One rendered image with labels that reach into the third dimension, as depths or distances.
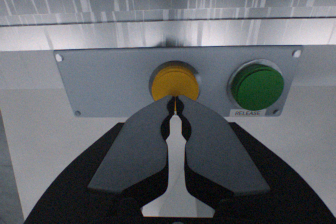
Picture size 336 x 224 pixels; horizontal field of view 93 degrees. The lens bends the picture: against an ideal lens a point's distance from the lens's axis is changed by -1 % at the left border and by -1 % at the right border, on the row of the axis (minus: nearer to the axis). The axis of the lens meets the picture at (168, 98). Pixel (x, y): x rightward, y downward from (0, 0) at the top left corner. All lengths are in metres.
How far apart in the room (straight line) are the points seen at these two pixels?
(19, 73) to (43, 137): 0.13
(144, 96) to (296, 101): 0.26
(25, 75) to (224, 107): 0.30
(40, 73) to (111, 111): 0.18
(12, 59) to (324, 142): 0.55
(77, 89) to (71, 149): 0.24
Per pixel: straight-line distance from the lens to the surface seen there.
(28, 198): 0.61
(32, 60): 0.32
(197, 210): 0.29
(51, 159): 0.44
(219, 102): 0.16
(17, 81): 0.36
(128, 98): 0.16
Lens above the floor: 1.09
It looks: 63 degrees down
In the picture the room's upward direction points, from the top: 176 degrees counter-clockwise
